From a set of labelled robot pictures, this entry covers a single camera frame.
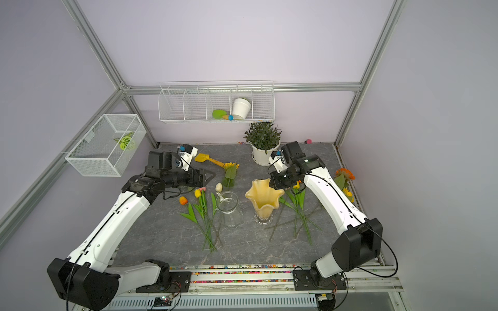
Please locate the yellow gerbera right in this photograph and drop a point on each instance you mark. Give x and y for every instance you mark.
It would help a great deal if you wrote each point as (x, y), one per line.
(349, 195)

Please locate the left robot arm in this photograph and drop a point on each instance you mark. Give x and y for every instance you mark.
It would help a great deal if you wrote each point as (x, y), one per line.
(85, 277)

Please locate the long white wire basket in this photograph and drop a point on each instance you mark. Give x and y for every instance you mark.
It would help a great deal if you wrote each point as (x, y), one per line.
(194, 101)

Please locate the white tulip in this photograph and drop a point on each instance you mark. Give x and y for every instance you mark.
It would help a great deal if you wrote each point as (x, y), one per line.
(213, 210)

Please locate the aluminium frame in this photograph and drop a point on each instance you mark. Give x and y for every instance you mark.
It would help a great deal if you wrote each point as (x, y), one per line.
(19, 212)

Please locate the yellow toy shovel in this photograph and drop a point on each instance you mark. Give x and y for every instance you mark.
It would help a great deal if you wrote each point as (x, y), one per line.
(200, 158)

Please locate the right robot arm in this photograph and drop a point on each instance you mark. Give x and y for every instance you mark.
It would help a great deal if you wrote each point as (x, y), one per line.
(359, 237)

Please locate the pink tulip left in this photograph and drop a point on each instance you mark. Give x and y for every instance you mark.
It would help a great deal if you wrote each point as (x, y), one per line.
(202, 189)

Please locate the green toy shovel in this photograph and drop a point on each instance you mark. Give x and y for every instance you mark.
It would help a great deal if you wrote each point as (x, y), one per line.
(222, 114)

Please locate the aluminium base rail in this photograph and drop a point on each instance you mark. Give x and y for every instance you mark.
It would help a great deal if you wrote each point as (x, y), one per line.
(263, 286)

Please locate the yellow fluted vase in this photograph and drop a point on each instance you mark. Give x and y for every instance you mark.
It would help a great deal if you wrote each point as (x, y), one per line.
(264, 200)

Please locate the yellow sunflower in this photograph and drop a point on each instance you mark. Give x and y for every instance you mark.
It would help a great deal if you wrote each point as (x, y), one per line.
(230, 174)

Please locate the small white wire basket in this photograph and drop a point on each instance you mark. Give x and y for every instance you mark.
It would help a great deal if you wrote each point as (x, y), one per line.
(97, 154)

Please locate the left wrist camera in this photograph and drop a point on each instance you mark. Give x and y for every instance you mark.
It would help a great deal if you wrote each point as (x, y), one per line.
(187, 154)

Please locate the clear glass vase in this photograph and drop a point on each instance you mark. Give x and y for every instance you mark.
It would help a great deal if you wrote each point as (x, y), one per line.
(228, 205)

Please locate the orange gerbera right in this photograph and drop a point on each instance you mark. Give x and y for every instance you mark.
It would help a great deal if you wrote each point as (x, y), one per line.
(343, 178)

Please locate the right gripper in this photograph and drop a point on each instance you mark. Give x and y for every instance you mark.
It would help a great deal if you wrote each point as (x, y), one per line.
(277, 184)

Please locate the white empty pot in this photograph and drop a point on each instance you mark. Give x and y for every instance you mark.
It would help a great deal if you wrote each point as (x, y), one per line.
(241, 108)

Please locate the potted green plant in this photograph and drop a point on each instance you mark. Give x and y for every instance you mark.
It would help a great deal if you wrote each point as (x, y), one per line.
(264, 138)

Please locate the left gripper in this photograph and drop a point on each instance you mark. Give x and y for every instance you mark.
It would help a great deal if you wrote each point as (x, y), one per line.
(201, 182)

